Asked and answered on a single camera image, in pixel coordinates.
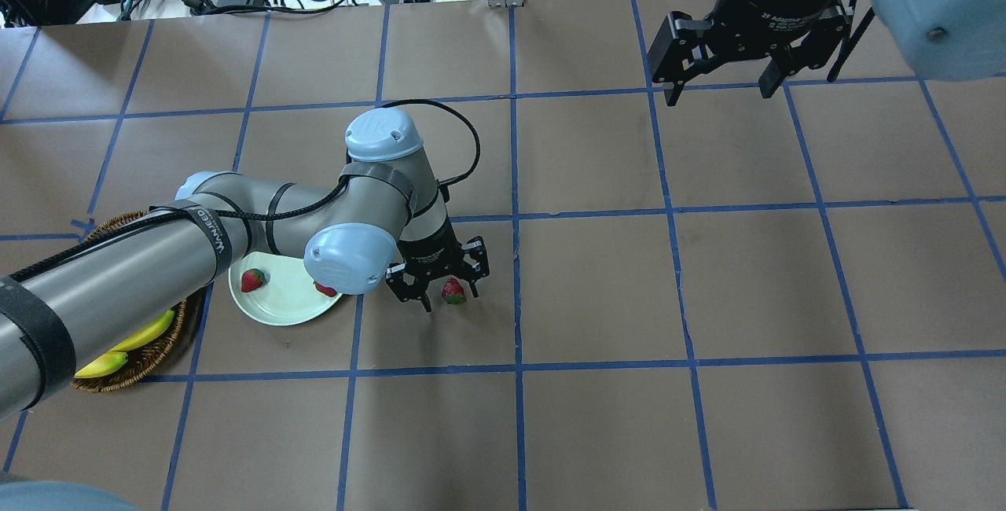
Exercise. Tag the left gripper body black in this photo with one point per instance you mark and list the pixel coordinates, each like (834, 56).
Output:
(431, 248)

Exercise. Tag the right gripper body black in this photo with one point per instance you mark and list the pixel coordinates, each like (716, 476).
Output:
(774, 4)

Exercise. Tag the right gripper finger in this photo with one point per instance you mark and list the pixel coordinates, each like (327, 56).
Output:
(681, 51)
(816, 48)

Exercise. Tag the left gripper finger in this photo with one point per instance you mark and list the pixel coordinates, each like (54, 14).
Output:
(473, 264)
(409, 285)

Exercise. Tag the greenish red strawberry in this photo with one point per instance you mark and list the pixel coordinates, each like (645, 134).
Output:
(453, 292)

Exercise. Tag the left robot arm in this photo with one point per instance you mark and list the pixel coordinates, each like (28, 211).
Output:
(385, 220)

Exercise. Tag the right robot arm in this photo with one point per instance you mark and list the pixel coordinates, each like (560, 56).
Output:
(943, 40)

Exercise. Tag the pale green plate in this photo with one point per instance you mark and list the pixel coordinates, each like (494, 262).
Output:
(287, 299)

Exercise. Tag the wicker fruit basket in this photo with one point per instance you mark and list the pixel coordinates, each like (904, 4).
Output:
(145, 361)

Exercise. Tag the yellow banana bunch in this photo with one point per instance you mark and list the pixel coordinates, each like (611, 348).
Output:
(117, 357)

